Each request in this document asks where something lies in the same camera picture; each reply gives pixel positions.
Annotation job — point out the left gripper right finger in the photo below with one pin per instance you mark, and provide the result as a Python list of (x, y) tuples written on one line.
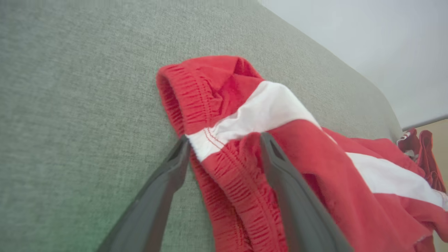
[(301, 210)]

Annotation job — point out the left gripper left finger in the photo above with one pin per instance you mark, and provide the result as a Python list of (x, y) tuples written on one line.
[(150, 213)]

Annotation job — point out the red shorts with white stripe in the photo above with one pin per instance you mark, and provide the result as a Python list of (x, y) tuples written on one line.
[(245, 105)]

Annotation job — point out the red basketball jersey number 23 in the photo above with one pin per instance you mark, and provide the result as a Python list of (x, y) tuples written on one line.
[(425, 154)]

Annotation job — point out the grey fabric sofa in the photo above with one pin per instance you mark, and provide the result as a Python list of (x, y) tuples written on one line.
[(70, 105)]

